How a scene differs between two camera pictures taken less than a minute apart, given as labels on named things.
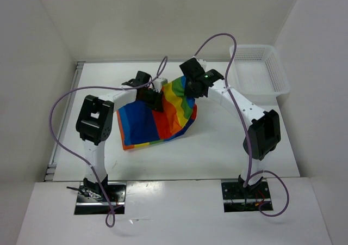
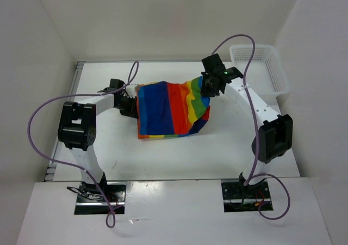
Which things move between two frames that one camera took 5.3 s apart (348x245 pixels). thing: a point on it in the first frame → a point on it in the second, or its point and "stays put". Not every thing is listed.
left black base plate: [117, 193] stays put
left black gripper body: [150, 98] → [126, 106]
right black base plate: [237, 198] stays put
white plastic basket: [260, 73] stays put
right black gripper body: [190, 91] → [206, 89]
